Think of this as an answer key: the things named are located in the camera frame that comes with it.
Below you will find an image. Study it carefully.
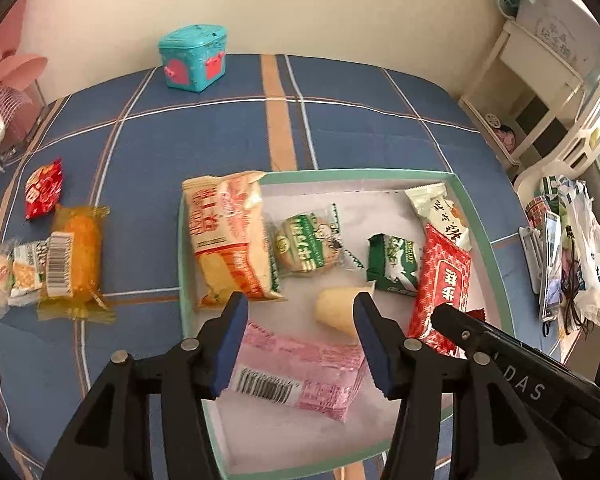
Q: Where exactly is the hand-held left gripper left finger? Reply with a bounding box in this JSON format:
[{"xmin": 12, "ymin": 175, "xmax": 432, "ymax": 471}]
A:
[{"xmin": 42, "ymin": 291, "xmax": 251, "ymax": 480}]

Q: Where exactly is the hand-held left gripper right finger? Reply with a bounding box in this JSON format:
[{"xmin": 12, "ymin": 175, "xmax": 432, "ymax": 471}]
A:
[{"xmin": 352, "ymin": 292, "xmax": 563, "ymax": 480}]

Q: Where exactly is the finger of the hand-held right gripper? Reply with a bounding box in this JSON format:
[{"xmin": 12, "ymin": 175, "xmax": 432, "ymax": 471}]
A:
[{"xmin": 431, "ymin": 302, "xmax": 512, "ymax": 362}]

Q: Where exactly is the large red patterned packet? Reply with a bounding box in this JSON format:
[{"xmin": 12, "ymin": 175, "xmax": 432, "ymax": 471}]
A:
[{"xmin": 406, "ymin": 224, "xmax": 472, "ymax": 358}]

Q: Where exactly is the pale yellow snack packet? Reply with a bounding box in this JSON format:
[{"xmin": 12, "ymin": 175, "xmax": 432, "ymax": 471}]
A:
[{"xmin": 315, "ymin": 281, "xmax": 376, "ymax": 345}]

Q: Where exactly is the pink snack packet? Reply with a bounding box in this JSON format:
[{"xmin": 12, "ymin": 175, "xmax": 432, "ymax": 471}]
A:
[{"xmin": 230, "ymin": 321, "xmax": 367, "ymax": 423}]

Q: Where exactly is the orange white bread packet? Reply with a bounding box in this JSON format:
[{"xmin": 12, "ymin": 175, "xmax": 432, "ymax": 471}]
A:
[{"xmin": 182, "ymin": 171, "xmax": 286, "ymax": 309}]

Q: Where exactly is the cream white snack packet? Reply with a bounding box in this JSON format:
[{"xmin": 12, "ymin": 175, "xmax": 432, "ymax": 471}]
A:
[{"xmin": 404, "ymin": 182, "xmax": 473, "ymax": 252}]

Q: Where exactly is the white tray with teal rim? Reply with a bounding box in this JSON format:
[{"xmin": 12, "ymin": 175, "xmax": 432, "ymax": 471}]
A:
[{"xmin": 178, "ymin": 170, "xmax": 516, "ymax": 480}]

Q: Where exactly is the dark green white packet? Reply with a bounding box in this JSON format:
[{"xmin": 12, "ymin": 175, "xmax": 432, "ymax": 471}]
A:
[{"xmin": 366, "ymin": 233, "xmax": 426, "ymax": 297}]

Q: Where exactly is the smartphone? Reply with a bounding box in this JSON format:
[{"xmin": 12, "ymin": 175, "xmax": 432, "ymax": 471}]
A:
[{"xmin": 539, "ymin": 210, "xmax": 564, "ymax": 322}]

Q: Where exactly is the green round pastry packet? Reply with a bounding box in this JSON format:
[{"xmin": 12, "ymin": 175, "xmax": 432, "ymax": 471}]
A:
[{"xmin": 265, "ymin": 203, "xmax": 366, "ymax": 281}]

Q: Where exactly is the white plastic bag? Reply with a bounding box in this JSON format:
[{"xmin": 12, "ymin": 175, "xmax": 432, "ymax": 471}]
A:
[{"xmin": 560, "ymin": 180, "xmax": 600, "ymax": 327}]

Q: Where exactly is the orange cake packet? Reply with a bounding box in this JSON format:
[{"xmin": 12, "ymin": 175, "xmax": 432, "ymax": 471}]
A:
[{"xmin": 36, "ymin": 204, "xmax": 116, "ymax": 322}]

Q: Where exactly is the clear cracker packet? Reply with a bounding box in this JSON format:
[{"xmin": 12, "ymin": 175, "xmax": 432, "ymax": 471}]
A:
[{"xmin": 7, "ymin": 239, "xmax": 54, "ymax": 307}]

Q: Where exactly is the blue plaid tablecloth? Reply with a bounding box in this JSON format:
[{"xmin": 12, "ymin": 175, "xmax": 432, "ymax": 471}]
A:
[{"xmin": 0, "ymin": 54, "xmax": 531, "ymax": 480}]

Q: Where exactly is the small red snack packet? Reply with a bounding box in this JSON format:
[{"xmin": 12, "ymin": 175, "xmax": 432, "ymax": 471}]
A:
[{"xmin": 24, "ymin": 158, "xmax": 64, "ymax": 221}]

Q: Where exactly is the white plastic rack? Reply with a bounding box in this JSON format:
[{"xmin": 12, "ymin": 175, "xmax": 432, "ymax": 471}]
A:
[{"xmin": 512, "ymin": 50, "xmax": 600, "ymax": 196}]

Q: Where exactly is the white wooden stool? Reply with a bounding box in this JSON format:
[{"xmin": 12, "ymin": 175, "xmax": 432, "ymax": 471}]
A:
[{"xmin": 457, "ymin": 20, "xmax": 586, "ymax": 166}]

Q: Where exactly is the teal toy box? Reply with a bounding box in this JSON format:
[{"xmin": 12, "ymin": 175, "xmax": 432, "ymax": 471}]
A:
[{"xmin": 158, "ymin": 23, "xmax": 228, "ymax": 93}]

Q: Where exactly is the white storage box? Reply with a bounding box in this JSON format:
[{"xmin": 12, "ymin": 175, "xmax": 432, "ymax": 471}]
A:
[{"xmin": 515, "ymin": 0, "xmax": 600, "ymax": 78}]

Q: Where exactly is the pink flower bouquet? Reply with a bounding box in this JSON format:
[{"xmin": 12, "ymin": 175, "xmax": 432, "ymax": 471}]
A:
[{"xmin": 0, "ymin": 0, "xmax": 49, "ymax": 111}]

